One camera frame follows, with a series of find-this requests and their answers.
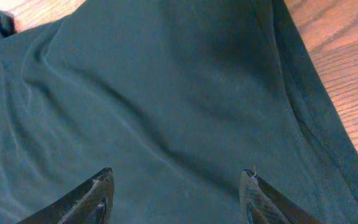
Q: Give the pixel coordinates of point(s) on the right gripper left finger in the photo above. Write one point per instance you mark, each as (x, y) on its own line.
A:
(89, 203)

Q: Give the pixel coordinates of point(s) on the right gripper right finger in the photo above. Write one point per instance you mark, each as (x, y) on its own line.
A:
(262, 204)

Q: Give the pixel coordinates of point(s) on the black polo shirt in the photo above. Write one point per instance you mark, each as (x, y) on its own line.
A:
(177, 98)

